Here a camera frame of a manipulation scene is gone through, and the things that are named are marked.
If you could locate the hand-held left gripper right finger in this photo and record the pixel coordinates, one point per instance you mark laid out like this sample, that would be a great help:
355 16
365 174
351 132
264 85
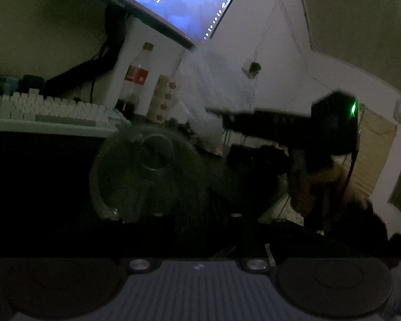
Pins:
236 229

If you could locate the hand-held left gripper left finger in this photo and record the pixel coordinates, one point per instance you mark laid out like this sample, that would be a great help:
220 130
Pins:
160 229

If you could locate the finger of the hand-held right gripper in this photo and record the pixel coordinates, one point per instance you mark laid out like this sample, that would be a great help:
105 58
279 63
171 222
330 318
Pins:
270 122

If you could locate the white cloth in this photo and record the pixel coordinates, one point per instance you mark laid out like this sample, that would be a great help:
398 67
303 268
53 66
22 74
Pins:
214 83

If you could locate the person's right hand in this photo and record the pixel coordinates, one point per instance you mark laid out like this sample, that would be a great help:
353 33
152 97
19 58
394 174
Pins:
317 190

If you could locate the patterned paper cup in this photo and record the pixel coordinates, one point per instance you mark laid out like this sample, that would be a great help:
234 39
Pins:
162 98

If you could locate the red label plastic bottle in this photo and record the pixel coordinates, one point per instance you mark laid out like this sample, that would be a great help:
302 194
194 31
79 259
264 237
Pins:
137 77

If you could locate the computer monitor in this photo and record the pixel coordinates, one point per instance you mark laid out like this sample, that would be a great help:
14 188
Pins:
173 3

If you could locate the white keyboard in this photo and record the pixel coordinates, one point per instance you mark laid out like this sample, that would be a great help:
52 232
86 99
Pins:
53 112

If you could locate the dark cup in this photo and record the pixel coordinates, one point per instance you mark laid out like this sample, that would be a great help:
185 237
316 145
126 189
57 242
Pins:
32 83

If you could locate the small teal jar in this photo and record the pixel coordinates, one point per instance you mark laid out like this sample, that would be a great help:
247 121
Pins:
10 85

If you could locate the wall socket with plug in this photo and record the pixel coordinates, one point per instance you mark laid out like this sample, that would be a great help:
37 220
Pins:
252 69

